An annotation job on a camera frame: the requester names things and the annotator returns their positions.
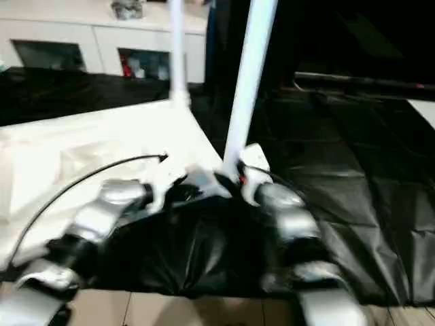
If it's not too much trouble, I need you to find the white plastic table top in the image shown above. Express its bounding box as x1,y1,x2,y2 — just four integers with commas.
0,96,235,269

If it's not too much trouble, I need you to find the white plastic table leg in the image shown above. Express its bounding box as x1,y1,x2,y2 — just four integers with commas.
168,0,191,108
220,0,279,181

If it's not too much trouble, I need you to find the black plastic mat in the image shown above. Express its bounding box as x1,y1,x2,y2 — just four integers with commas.
0,66,435,306

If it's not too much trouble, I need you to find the black metal rod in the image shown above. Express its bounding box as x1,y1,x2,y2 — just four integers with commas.
294,71,435,92

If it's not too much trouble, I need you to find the white cabinet with glass doors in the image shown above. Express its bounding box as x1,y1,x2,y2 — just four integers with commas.
0,6,208,84

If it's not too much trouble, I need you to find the black backdrop cloth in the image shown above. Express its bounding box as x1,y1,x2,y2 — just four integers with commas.
203,0,435,99

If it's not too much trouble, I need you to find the black bundle on cabinet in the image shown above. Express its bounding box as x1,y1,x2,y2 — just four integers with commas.
111,0,147,20

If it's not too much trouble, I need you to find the white flat panel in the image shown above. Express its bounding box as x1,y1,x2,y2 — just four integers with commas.
406,99,435,132

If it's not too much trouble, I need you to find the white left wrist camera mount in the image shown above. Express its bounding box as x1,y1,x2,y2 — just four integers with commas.
144,159,190,215

